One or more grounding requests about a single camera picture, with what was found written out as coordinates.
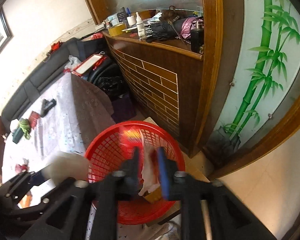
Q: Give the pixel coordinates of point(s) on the red torn cigarette pack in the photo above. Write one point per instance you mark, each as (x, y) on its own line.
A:
(132, 140)

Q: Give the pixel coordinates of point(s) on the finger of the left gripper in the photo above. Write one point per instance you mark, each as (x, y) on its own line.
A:
(18, 186)

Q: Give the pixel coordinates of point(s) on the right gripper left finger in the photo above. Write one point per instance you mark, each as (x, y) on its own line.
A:
(130, 185)

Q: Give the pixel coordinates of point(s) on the white plastic bag on sofa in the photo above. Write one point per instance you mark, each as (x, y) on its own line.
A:
(72, 63)

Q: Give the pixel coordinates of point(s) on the yellow tape roll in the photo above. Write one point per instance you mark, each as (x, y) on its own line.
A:
(117, 30)

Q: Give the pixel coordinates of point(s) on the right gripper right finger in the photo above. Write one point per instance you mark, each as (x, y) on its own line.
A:
(167, 169)

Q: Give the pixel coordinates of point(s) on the red white gift box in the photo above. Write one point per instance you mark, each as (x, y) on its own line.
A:
(86, 65)

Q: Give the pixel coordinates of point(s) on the brown wooden cabinet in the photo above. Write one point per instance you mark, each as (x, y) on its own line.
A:
(174, 84)

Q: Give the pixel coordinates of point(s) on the red wrapper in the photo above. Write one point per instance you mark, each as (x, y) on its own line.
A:
(22, 167)

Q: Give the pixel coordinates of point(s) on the red plastic trash basket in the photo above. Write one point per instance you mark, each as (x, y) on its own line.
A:
(106, 154)

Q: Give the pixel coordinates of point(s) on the bamboo painted glass panel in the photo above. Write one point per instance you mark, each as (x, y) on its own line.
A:
(268, 63)

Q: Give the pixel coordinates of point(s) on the green cloth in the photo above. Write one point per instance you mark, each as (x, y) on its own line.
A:
(25, 127)

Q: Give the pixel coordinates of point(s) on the black leather sofa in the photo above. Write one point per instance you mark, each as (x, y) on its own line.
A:
(47, 72)

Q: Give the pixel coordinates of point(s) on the floral purple tablecloth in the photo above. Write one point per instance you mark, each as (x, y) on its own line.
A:
(81, 113)

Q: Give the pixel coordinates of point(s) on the red pouch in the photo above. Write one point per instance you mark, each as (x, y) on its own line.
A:
(33, 118)

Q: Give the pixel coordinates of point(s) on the orange cardboard box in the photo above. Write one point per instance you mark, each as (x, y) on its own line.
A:
(153, 196)

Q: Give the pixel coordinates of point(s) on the green tissue box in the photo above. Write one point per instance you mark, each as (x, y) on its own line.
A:
(17, 132)

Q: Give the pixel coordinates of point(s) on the black toy pistol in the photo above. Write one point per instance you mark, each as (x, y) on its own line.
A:
(47, 105)

